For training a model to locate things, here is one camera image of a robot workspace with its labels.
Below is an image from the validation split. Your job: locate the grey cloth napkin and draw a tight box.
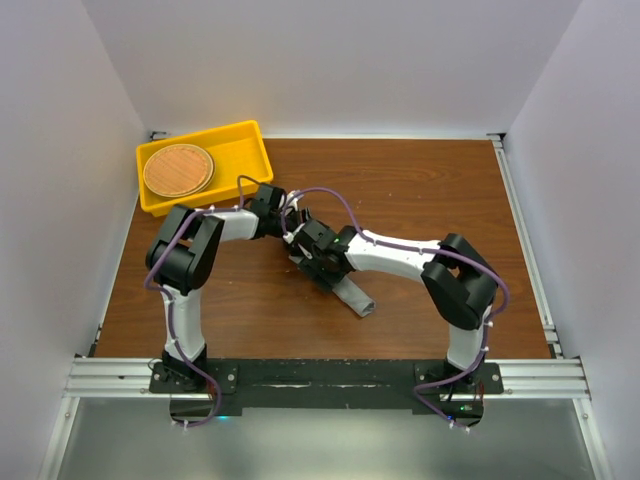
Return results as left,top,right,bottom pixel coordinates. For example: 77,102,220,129
287,252,377,319

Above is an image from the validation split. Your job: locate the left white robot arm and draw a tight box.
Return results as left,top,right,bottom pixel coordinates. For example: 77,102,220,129
144,184,311,392

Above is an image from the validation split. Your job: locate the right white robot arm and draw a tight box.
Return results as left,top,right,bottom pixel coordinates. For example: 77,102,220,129
283,220,509,393

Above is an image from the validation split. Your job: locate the yellow plastic bin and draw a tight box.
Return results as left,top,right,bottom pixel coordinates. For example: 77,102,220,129
136,120,274,217

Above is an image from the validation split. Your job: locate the round woven coaster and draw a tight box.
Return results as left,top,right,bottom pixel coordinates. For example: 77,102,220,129
143,144,215,198

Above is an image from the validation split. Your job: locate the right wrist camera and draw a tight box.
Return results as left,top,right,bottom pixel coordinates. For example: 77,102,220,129
282,222,306,248

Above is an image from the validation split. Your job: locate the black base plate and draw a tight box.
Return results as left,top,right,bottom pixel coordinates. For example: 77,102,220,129
148,358,505,426

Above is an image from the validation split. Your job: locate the aluminium frame rail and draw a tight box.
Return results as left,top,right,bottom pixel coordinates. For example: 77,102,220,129
41,358,613,479

